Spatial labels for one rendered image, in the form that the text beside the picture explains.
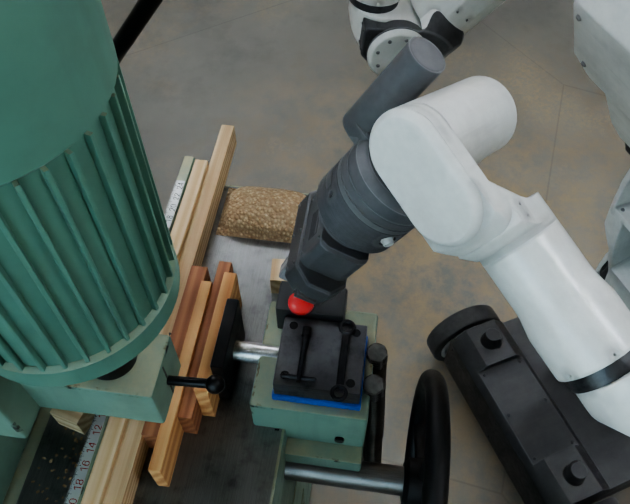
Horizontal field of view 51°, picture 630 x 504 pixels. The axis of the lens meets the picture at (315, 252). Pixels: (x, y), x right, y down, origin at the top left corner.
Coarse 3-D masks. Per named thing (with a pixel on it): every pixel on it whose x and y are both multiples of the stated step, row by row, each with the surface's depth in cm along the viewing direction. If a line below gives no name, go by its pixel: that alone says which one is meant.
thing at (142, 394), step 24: (168, 336) 67; (144, 360) 65; (168, 360) 67; (24, 384) 65; (96, 384) 64; (120, 384) 64; (144, 384) 64; (72, 408) 69; (96, 408) 68; (120, 408) 67; (144, 408) 66; (168, 408) 69
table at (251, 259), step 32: (224, 192) 100; (224, 256) 93; (256, 256) 93; (256, 288) 90; (256, 320) 87; (224, 416) 80; (192, 448) 77; (224, 448) 77; (256, 448) 77; (288, 448) 81; (320, 448) 81; (352, 448) 81; (192, 480) 75; (224, 480) 75; (256, 480) 75
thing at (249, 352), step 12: (228, 300) 78; (228, 312) 77; (240, 312) 80; (228, 324) 76; (240, 324) 81; (228, 336) 75; (240, 336) 82; (216, 348) 75; (228, 348) 75; (240, 348) 78; (252, 348) 78; (264, 348) 78; (276, 348) 78; (216, 360) 74; (228, 360) 76; (240, 360) 79; (252, 360) 78; (216, 372) 74; (228, 372) 77; (228, 384) 78; (228, 396) 80
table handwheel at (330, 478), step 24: (432, 384) 79; (432, 408) 76; (408, 432) 96; (432, 432) 73; (408, 456) 96; (432, 456) 72; (312, 480) 84; (336, 480) 83; (360, 480) 83; (384, 480) 83; (408, 480) 81; (432, 480) 71
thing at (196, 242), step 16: (224, 128) 103; (224, 144) 101; (224, 160) 99; (208, 176) 97; (224, 176) 100; (208, 192) 95; (208, 208) 93; (192, 224) 92; (208, 224) 94; (192, 240) 90; (208, 240) 95; (192, 256) 89; (176, 304) 84; (128, 432) 75; (128, 448) 73; (144, 448) 76; (128, 464) 72; (112, 480) 71; (128, 480) 72; (112, 496) 70; (128, 496) 72
